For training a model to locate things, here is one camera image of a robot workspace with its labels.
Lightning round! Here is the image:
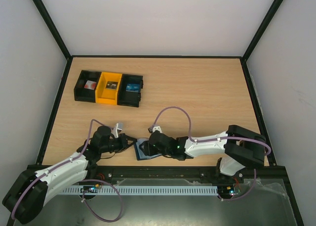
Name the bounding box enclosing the left black bin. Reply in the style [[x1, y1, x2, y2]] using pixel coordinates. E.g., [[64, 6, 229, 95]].
[[74, 70, 101, 103]]

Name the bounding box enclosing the blue card in bin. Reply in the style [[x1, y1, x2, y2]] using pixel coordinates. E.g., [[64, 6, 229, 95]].
[[126, 83, 141, 92]]

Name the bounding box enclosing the right black bin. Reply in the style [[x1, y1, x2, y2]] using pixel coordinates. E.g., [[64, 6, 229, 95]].
[[117, 74, 144, 108]]

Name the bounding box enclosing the blue card holder wallet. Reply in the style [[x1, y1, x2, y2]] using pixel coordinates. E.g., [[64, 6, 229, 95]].
[[134, 138, 162, 161]]

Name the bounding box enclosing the light blue slotted cable duct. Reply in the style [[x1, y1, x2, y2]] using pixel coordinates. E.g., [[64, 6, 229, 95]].
[[60, 186, 218, 196]]

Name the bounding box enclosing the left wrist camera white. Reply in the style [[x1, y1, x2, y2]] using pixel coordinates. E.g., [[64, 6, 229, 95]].
[[112, 122, 123, 138]]

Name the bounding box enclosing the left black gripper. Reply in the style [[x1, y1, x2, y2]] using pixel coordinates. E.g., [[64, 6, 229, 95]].
[[100, 133, 137, 153]]

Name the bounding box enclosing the black card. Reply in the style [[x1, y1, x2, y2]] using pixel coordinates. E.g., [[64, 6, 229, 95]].
[[106, 81, 118, 90]]

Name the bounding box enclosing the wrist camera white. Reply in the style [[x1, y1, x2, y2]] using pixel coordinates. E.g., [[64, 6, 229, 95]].
[[112, 122, 123, 138], [148, 125, 162, 133]]

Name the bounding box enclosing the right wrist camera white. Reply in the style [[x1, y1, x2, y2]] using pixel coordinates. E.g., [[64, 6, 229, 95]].
[[148, 125, 162, 133]]

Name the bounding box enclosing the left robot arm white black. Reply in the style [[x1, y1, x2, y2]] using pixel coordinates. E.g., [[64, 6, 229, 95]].
[[2, 126, 137, 224]]

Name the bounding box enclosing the black bin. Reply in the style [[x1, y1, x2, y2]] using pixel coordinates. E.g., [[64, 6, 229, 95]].
[[117, 74, 144, 108], [74, 70, 101, 103]]

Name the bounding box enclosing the yellow middle bin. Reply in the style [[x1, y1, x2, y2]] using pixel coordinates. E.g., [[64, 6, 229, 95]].
[[95, 72, 122, 105]]

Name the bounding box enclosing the black aluminium frame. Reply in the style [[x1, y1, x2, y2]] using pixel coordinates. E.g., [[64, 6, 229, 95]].
[[27, 0, 304, 226]]

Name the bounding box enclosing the grey metal sheet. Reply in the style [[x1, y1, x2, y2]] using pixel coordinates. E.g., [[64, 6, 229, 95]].
[[30, 179, 296, 226]]

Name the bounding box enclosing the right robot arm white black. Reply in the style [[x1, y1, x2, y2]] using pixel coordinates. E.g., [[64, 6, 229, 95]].
[[134, 125, 271, 183]]

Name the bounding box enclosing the white red card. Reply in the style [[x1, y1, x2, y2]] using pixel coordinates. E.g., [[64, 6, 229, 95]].
[[84, 80, 96, 90]]

